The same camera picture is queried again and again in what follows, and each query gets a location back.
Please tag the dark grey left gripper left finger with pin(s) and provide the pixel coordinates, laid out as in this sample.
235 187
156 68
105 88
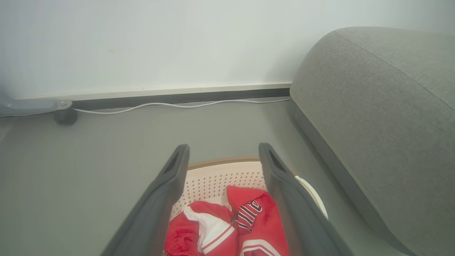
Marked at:
153 213

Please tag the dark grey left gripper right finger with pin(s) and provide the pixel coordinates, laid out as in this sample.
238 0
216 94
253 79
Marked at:
298 220

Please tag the red jersey with print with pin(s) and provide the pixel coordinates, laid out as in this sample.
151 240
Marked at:
265 227

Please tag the red white striped garment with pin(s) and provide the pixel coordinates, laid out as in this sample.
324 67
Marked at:
213 227

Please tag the cream perforated laundry basket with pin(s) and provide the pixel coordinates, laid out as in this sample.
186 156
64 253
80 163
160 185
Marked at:
213 181

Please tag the black baseboard strip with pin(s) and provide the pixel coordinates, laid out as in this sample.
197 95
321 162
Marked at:
177 97

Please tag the black caster wheel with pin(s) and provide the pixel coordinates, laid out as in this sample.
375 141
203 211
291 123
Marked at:
66 117

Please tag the grey fabric sofa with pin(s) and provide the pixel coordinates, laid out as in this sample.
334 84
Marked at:
384 117

